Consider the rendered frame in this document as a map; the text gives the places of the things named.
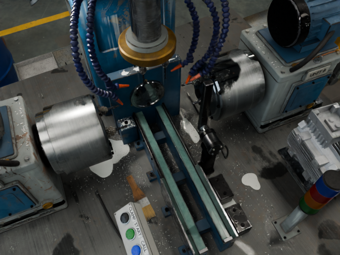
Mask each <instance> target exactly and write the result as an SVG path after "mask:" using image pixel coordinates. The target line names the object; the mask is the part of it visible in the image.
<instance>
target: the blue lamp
mask: <svg viewBox="0 0 340 255"><path fill-rule="evenodd" d="M322 176H323V175H322ZM322 176H321V177H320V178H319V179H318V180H317V182H316V189H317V191H318V192H319V193H320V194H321V195H323V196H325V197H328V198H332V197H335V196H337V195H338V194H339V193H340V191H334V190H331V189H329V188H328V187H327V186H326V185H325V184H324V182H323V179H322Z"/></svg>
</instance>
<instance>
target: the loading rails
mask: <svg viewBox="0 0 340 255"><path fill-rule="evenodd" d="M155 114H156V123H157V125H158V127H159V129H160V131H159V132H157V133H154V134H153V133H152V131H151V129H150V127H149V125H148V123H147V121H146V119H145V116H144V114H143V112H142V111H141V112H138V113H135V112H133V118H134V121H135V124H136V126H137V131H138V137H139V140H137V141H134V146H135V149H136V150H137V151H138V150H141V149H144V150H145V153H146V155H147V157H148V159H149V162H150V164H151V166H152V169H153V170H151V171H149V172H146V175H147V177H148V180H149V182H152V181H155V180H158V182H159V185H160V188H161V194H162V196H163V199H164V202H165V204H166V205H165V206H163V207H161V211H162V213H163V215H164V217H165V218H166V217H169V216H171V218H172V220H173V222H174V225H175V227H176V229H177V231H178V234H179V236H180V238H181V241H182V243H183V245H182V246H180V247H178V251H179V253H180V255H206V254H207V252H208V249H207V247H206V246H205V244H204V242H203V240H202V238H201V235H202V234H204V233H206V232H208V231H210V233H211V235H212V237H213V239H214V241H215V243H216V245H217V247H218V249H219V251H220V252H221V251H223V250H225V249H227V248H229V247H231V246H232V245H233V244H234V242H235V240H236V239H237V237H238V234H237V232H236V231H235V229H234V227H233V225H232V223H231V221H230V219H229V218H228V216H227V214H226V212H225V210H224V208H223V206H222V205H221V203H220V201H219V199H218V197H217V195H216V193H215V192H214V190H213V188H212V186H211V184H210V182H209V180H208V179H207V177H206V175H205V173H204V171H203V169H202V167H201V166H200V164H197V163H196V161H195V159H194V158H193V156H192V154H191V152H190V150H189V149H188V147H187V145H186V143H185V141H184V139H183V137H182V135H181V134H180V131H179V129H178V128H177V126H176V124H175V122H174V120H173V119H172V117H171V115H170V113H169V111H168V109H167V107H166V105H165V104H164V102H163V103H162V105H159V106H156V107H155ZM163 143H167V146H168V148H169V150H170V152H171V154H172V156H173V158H174V160H175V162H176V164H177V166H178V168H179V170H180V171H179V172H177V173H174V174H171V172H170V170H169V168H168V166H167V164H166V162H165V159H164V157H163V155H162V153H161V150H160V148H159V146H158V145H160V144H163ZM184 183H186V184H187V186H188V188H189V190H190V192H191V194H192V196H193V198H194V200H195V202H196V205H197V207H198V209H199V211H200V213H201V215H202V217H203V219H202V220H200V221H197V222H194V221H193V219H192V217H191V215H190V212H189V210H188V208H187V206H186V204H185V202H184V200H183V198H182V195H181V193H180V191H179V189H178V186H179V185H182V184H184Z"/></svg>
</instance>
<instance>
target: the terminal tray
mask: <svg viewBox="0 0 340 255"><path fill-rule="evenodd" d="M335 105H337V107H335ZM316 111H318V112H316ZM306 123H307V124H308V126H307V127H308V128H309V130H311V133H313V136H315V139H317V142H320V143H319V145H322V146H321V148H324V149H326V148H327V147H329V146H330V145H332V144H333V143H336V142H338V141H340V105H339V104H338V103H334V104H330V105H327V106H323V107H320V108H316V109H313V110H311V112H310V114H309V115H308V117H307V119H306ZM333 133H334V134H335V136H334V135H333Z"/></svg>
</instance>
